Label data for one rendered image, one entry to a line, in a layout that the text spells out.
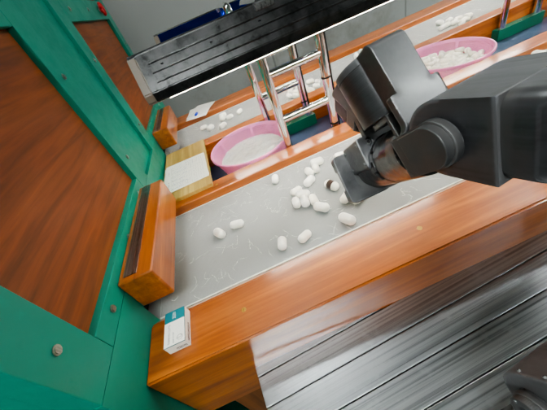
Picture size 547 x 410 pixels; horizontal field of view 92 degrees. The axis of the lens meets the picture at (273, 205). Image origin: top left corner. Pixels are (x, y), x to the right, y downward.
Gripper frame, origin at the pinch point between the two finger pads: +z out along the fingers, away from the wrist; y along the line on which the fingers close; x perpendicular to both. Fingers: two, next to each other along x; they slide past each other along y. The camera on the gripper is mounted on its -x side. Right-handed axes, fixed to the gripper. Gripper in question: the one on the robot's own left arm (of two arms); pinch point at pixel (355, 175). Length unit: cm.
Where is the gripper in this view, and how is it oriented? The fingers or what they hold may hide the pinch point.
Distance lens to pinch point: 45.8
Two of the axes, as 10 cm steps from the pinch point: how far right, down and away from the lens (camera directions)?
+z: -0.1, 0.3, 10.0
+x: 4.2, 9.1, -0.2
